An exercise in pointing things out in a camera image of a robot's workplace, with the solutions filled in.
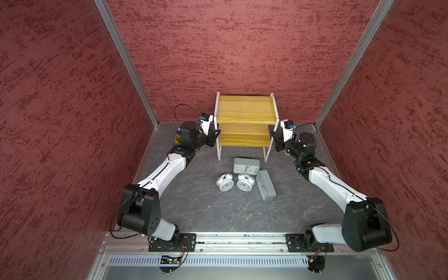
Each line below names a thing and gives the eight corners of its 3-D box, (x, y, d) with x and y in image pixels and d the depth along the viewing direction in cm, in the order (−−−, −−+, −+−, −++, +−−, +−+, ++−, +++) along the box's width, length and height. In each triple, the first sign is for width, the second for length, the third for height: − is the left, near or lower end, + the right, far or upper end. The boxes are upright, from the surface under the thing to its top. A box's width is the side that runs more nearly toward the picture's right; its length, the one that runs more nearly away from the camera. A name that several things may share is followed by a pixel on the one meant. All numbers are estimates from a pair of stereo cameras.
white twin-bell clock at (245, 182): (235, 187, 92) (236, 180, 85) (239, 179, 95) (240, 171, 88) (250, 193, 90) (252, 186, 83) (253, 184, 93) (255, 177, 86)
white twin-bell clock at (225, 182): (222, 194, 90) (221, 187, 82) (216, 185, 93) (216, 177, 86) (234, 187, 92) (235, 180, 85) (229, 179, 95) (229, 170, 88)
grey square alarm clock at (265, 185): (263, 203, 87) (266, 196, 80) (254, 178, 97) (257, 169, 89) (273, 201, 88) (277, 194, 80) (263, 176, 97) (266, 167, 89)
